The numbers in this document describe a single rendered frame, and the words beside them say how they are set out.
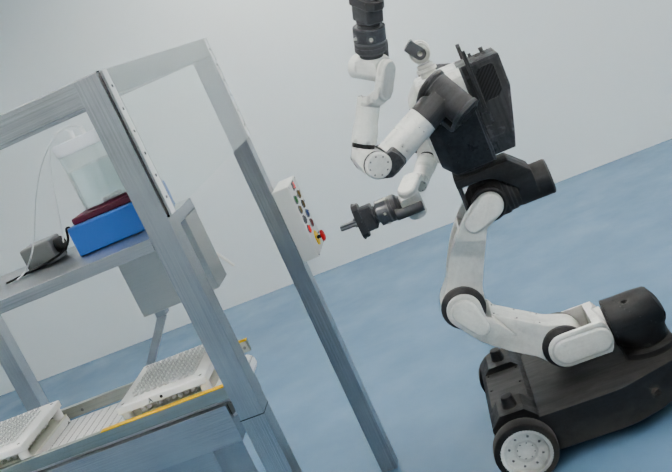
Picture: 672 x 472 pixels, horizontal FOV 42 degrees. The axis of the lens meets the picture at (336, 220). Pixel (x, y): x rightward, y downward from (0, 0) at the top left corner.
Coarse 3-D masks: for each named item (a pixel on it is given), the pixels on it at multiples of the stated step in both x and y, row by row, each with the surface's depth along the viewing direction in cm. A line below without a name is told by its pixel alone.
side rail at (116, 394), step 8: (240, 344) 234; (248, 344) 234; (128, 384) 240; (112, 392) 241; (120, 392) 240; (88, 400) 242; (96, 400) 242; (104, 400) 242; (112, 400) 241; (64, 408) 244; (72, 408) 243; (80, 408) 243; (88, 408) 243; (96, 408) 242; (72, 416) 244
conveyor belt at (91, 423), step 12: (252, 360) 232; (108, 408) 240; (204, 408) 211; (72, 420) 243; (84, 420) 239; (96, 420) 235; (108, 420) 231; (120, 420) 227; (72, 432) 234; (84, 432) 230; (60, 444) 229; (108, 444) 216; (72, 456) 218
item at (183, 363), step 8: (192, 352) 228; (168, 360) 230; (176, 360) 227; (184, 360) 225; (192, 360) 221; (152, 368) 229; (160, 368) 226; (168, 368) 224; (176, 368) 221; (184, 368) 219; (152, 376) 223; (160, 376) 221; (168, 376) 218; (144, 384) 219
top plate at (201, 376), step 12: (204, 360) 220; (144, 372) 232; (204, 372) 212; (132, 384) 227; (168, 384) 214; (180, 384) 211; (192, 384) 210; (132, 396) 217; (144, 396) 214; (156, 396) 212; (168, 396) 212; (120, 408) 214; (132, 408) 213
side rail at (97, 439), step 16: (192, 400) 209; (208, 400) 209; (160, 416) 211; (176, 416) 211; (96, 432) 215; (112, 432) 213; (128, 432) 213; (64, 448) 215; (80, 448) 215; (16, 464) 218; (32, 464) 217; (48, 464) 217
